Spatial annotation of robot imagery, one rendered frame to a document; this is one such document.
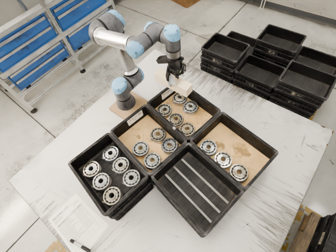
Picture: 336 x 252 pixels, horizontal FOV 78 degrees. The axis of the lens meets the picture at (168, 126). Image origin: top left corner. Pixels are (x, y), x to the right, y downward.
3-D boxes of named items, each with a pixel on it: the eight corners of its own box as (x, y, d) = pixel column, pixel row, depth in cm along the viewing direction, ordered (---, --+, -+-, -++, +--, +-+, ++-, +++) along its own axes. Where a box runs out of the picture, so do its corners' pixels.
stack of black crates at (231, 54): (198, 79, 250) (200, 47, 212) (212, 64, 261) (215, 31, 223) (228, 93, 235) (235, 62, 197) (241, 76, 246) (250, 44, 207)
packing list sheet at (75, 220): (45, 222, 127) (45, 222, 127) (74, 191, 136) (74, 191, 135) (79, 262, 115) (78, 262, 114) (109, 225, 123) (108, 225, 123)
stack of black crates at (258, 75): (228, 93, 235) (234, 70, 206) (241, 76, 246) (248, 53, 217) (262, 109, 220) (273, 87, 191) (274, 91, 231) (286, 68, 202)
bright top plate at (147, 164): (140, 161, 125) (140, 161, 125) (151, 149, 129) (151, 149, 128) (152, 172, 121) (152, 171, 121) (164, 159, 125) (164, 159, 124)
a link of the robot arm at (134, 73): (124, 87, 162) (90, 17, 120) (137, 76, 168) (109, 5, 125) (134, 92, 156) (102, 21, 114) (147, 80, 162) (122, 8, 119)
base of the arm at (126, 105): (113, 105, 166) (109, 97, 157) (125, 93, 172) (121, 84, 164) (127, 113, 161) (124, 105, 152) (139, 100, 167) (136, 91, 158)
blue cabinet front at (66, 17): (73, 50, 271) (49, 8, 223) (112, 21, 297) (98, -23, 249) (75, 51, 270) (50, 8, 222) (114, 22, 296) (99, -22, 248)
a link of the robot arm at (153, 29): (136, 28, 99) (154, 36, 94) (152, 16, 103) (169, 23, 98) (139, 42, 105) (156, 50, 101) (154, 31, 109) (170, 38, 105)
